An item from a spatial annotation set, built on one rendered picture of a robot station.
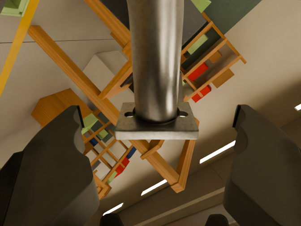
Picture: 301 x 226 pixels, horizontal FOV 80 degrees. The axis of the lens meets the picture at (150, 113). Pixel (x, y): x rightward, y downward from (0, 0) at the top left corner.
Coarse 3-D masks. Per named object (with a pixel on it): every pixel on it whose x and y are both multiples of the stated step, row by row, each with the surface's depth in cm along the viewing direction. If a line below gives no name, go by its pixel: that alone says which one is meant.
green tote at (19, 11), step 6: (12, 0) 24; (18, 0) 24; (24, 0) 24; (6, 6) 23; (12, 6) 24; (18, 6) 24; (24, 6) 24; (6, 12) 23; (12, 12) 24; (18, 12) 24; (24, 12) 25
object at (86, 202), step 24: (72, 120) 10; (48, 144) 8; (72, 144) 8; (24, 168) 7; (48, 168) 7; (72, 168) 7; (24, 192) 6; (48, 192) 6; (72, 192) 6; (96, 192) 7; (24, 216) 5; (48, 216) 5; (72, 216) 6
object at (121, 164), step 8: (96, 112) 629; (104, 128) 617; (96, 136) 569; (104, 136) 593; (88, 144) 536; (112, 144) 592; (96, 152) 583; (104, 152) 551; (128, 152) 619; (96, 160) 516; (104, 160) 587; (120, 160) 570; (128, 160) 604; (112, 168) 585; (120, 168) 560; (112, 176) 524
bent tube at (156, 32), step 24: (144, 0) 8; (168, 0) 8; (144, 24) 9; (168, 24) 9; (144, 48) 10; (168, 48) 10; (144, 72) 10; (168, 72) 10; (144, 96) 11; (168, 96) 11; (120, 120) 13; (144, 120) 12; (168, 120) 12; (192, 120) 12
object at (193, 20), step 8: (0, 0) 13; (104, 0) 13; (112, 0) 13; (120, 0) 13; (184, 0) 13; (0, 8) 14; (112, 8) 13; (120, 8) 13; (184, 8) 13; (192, 8) 13; (120, 16) 13; (128, 16) 13; (184, 16) 13; (192, 16) 13; (200, 16) 13; (128, 24) 13; (184, 24) 13; (192, 24) 13; (200, 24) 13; (184, 32) 14; (192, 32) 14; (184, 40) 14
